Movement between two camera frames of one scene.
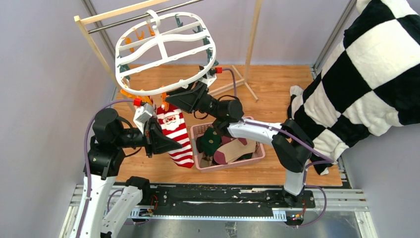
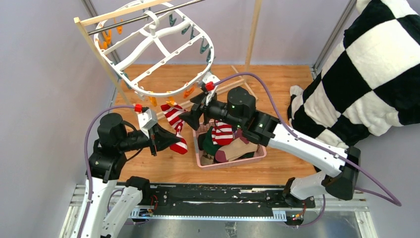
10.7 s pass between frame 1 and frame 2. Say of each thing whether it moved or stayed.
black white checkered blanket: stayed
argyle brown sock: stayed
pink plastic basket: stayed
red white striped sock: moved
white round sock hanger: moved
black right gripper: moved
